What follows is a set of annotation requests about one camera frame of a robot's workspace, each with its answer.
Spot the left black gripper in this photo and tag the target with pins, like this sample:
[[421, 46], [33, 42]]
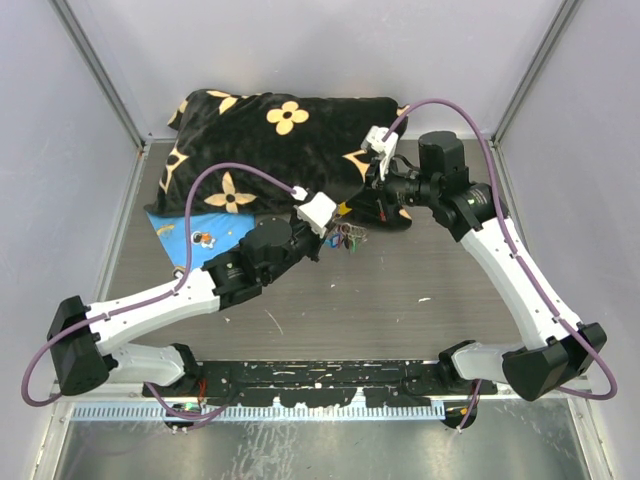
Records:
[[317, 241]]

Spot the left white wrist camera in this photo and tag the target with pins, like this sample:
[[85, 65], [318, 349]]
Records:
[[316, 209]]

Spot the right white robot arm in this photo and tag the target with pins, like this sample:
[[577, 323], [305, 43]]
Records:
[[555, 345]]

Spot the black floral plush pillow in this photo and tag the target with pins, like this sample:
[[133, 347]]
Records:
[[310, 142]]

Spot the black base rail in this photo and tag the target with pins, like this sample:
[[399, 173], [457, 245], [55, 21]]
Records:
[[393, 383]]

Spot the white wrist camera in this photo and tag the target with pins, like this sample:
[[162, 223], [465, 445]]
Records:
[[380, 143], [316, 209]]

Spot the blue tagged key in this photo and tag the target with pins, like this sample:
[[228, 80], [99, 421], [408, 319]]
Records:
[[334, 241]]

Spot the white slotted cable duct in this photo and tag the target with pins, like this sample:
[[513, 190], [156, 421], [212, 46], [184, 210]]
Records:
[[356, 411]]

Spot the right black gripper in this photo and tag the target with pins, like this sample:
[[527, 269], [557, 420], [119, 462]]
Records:
[[379, 190]]

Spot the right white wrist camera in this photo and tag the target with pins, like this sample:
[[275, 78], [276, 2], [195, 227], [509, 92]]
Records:
[[380, 143]]

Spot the blue cartoon cloth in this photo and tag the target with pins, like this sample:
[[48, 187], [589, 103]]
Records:
[[210, 235]]

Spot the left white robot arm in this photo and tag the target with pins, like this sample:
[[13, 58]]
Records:
[[93, 343]]

